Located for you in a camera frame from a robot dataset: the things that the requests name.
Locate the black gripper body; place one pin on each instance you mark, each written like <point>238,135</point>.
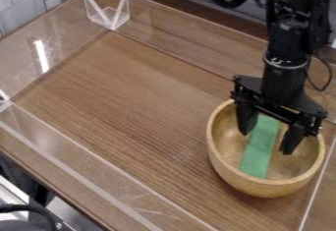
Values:
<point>277,94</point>

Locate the brown wooden bowl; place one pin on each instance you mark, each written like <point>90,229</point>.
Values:
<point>289,172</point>

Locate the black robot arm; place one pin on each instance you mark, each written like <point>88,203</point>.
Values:
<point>298,31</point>

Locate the black metal table frame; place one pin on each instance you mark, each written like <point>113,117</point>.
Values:
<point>24,182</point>

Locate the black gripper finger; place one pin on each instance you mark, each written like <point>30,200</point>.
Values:
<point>245,117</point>
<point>293,135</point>

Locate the green rectangular block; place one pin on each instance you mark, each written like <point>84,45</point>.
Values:
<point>257,151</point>

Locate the clear acrylic front wall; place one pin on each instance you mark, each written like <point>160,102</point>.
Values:
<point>94,185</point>

